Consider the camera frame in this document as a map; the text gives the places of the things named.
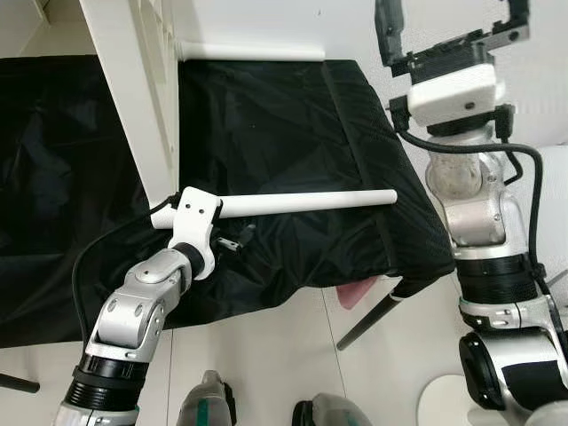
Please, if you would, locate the dark metal table leg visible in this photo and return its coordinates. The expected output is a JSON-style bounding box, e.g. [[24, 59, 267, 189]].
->
[[337, 284, 414, 351], [0, 373, 41, 394]]

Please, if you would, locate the white plastic children table top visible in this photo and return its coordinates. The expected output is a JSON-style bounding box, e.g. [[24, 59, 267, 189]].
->
[[78, 0, 183, 207]]

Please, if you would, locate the pink table frame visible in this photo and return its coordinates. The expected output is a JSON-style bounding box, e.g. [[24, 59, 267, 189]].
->
[[335, 277, 378, 310]]

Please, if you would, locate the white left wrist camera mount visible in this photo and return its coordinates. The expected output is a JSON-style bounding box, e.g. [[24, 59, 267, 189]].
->
[[167, 186, 223, 280]]

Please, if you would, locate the grey green left robot leg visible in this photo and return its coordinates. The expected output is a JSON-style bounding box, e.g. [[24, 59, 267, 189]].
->
[[177, 371, 236, 426]]

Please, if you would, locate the white domed appliance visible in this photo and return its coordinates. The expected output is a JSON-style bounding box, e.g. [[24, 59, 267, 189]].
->
[[537, 142, 568, 303]]

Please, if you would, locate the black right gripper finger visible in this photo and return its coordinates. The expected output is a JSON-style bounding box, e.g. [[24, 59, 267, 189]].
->
[[491, 0, 533, 50], [375, 0, 409, 72]]

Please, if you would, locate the grey green robot leg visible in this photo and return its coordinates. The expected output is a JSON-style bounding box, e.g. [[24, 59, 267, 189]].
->
[[293, 393, 374, 426], [177, 371, 236, 426]]

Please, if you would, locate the white floor fan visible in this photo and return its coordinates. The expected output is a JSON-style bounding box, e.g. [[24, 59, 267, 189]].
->
[[417, 375, 485, 426]]

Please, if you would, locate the white plastic table leg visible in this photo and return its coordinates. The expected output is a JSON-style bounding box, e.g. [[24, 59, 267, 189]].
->
[[176, 40, 326, 63], [149, 188, 398, 230]]

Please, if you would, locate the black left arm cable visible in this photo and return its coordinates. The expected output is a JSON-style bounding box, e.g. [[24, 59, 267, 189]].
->
[[71, 197, 178, 351]]

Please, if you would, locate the grey green right robot leg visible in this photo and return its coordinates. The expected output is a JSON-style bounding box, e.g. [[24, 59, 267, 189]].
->
[[293, 393, 374, 426]]

